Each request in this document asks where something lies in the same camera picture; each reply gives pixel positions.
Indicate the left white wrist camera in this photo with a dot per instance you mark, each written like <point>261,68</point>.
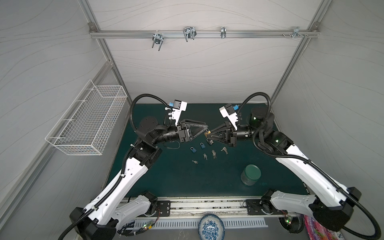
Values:
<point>175,109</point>

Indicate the black padlock with keys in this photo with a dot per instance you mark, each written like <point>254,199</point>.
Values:
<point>210,141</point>

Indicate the green table mat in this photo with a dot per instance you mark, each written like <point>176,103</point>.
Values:
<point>175,175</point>

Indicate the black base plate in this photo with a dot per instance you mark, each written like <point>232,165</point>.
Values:
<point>259,207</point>
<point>159,208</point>

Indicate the pink Fox's candy bag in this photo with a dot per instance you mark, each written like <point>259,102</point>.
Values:
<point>318,232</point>

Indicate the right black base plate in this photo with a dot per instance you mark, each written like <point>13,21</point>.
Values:
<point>259,207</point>

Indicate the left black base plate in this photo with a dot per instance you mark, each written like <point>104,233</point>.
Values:
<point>159,208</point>

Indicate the green lidded jar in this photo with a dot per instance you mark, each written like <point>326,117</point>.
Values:
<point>250,175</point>

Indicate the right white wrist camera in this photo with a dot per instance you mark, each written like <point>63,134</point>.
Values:
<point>229,111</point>

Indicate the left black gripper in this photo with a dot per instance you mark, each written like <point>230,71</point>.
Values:
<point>184,132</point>

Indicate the white wire basket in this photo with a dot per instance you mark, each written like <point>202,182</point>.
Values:
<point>85,127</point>

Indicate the white vented cable duct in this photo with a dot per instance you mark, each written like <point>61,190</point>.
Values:
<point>229,223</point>

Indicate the aluminium crossbar rail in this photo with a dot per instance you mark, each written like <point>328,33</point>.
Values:
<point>201,34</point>

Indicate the small metal bracket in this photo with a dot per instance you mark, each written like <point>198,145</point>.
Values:
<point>223,32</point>

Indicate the metal bolt clamp right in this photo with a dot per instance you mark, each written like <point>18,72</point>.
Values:
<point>296,33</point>

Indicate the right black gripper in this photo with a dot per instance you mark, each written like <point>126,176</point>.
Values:
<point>229,136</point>

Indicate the metal U-bolt clamp middle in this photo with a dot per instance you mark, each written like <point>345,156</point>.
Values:
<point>189,33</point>

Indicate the metal u-bolt clamp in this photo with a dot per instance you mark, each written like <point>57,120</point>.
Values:
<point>158,39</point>
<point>189,33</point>

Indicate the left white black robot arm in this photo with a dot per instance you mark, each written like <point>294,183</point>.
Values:
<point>103,217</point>

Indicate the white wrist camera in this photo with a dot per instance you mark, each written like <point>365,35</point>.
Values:
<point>229,111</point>
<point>175,109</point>

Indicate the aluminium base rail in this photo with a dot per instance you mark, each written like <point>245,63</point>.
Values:
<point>228,207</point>

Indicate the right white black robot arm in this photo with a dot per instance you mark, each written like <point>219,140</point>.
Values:
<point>331,204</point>

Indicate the metal U-bolt clamp left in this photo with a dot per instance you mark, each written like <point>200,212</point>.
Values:
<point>158,39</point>

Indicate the blue white patterned plate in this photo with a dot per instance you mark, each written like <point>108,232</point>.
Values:
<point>211,227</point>

